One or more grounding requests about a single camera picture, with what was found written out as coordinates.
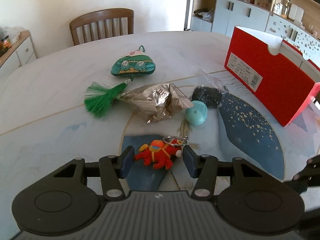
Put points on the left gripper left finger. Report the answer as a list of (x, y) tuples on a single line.
[(125, 161)]

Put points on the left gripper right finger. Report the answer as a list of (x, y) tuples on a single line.
[(191, 161)]

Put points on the red figure keychain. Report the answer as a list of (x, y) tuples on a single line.
[(161, 153)]

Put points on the silver foil snack bag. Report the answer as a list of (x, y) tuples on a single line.
[(157, 102)]

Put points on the black item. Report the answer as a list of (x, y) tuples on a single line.
[(211, 91)]

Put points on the green sachet with tassel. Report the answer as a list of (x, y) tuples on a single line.
[(99, 98)]

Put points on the red white cardboard box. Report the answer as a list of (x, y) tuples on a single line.
[(273, 70)]

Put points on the wooden chair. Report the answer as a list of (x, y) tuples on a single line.
[(102, 24)]

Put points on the wooden top sideboard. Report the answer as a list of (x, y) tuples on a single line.
[(19, 54)]

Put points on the white kitchen cabinets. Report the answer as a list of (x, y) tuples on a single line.
[(231, 13)]

